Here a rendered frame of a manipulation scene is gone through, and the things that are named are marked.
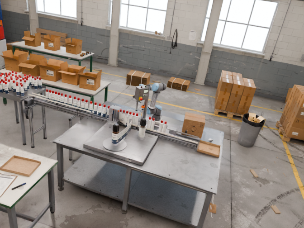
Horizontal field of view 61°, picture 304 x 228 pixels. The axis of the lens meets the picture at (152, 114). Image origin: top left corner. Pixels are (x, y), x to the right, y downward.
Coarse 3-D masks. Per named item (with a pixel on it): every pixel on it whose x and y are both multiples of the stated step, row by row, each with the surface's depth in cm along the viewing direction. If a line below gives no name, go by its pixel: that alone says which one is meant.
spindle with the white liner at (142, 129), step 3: (141, 120) 339; (144, 120) 338; (141, 123) 339; (144, 123) 339; (141, 126) 342; (144, 126) 343; (141, 129) 342; (144, 129) 343; (141, 132) 344; (144, 132) 346; (138, 135) 350; (141, 135) 346; (144, 135) 349; (138, 138) 350; (141, 138) 349
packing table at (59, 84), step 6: (0, 72) 524; (18, 72) 535; (36, 78) 520; (42, 84) 514; (48, 84) 504; (54, 84) 506; (60, 84) 510; (66, 84) 514; (102, 84) 540; (108, 84) 545; (66, 90) 505; (72, 90) 496; (78, 90) 494; (84, 90) 498; (90, 90) 502; (96, 90) 506; (90, 96) 495; (6, 102) 563
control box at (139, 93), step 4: (136, 88) 360; (140, 88) 356; (144, 88) 360; (148, 88) 364; (136, 92) 362; (140, 92) 358; (136, 96) 364; (140, 96) 361; (144, 96) 366; (140, 100) 365
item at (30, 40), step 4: (24, 32) 719; (28, 32) 734; (24, 36) 719; (28, 36) 739; (32, 36) 744; (36, 36) 719; (40, 36) 738; (24, 40) 725; (28, 40) 722; (32, 40) 710; (36, 40) 724; (40, 40) 742; (28, 44) 728; (32, 44) 725; (36, 44) 728; (40, 44) 746
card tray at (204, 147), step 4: (200, 140) 372; (200, 144) 368; (204, 144) 369; (208, 144) 371; (212, 144) 369; (216, 144) 367; (200, 148) 358; (204, 148) 360; (208, 148) 361; (212, 148) 362; (216, 148) 364; (204, 152) 349; (208, 152) 347; (212, 152) 353; (216, 152) 354; (216, 156) 345
